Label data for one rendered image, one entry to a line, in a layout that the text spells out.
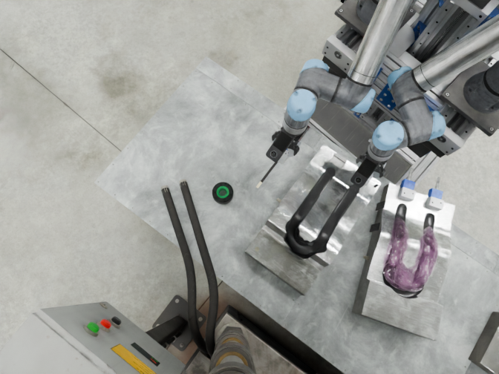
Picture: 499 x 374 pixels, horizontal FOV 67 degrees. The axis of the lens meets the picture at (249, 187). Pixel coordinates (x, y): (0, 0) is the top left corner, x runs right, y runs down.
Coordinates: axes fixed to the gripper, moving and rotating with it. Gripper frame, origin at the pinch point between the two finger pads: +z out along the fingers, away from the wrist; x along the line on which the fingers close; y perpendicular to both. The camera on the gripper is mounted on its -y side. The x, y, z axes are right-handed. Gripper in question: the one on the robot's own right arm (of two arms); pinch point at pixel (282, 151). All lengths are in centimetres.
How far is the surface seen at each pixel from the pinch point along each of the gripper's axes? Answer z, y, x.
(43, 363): -52, -79, 5
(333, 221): 6.3, -8.3, -29.5
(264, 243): 8.9, -29.1, -14.0
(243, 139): 15.0, 0.4, 17.3
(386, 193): 10.0, 13.9, -40.3
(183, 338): 94, -86, -8
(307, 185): 6.6, -2.8, -14.2
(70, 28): 95, 21, 174
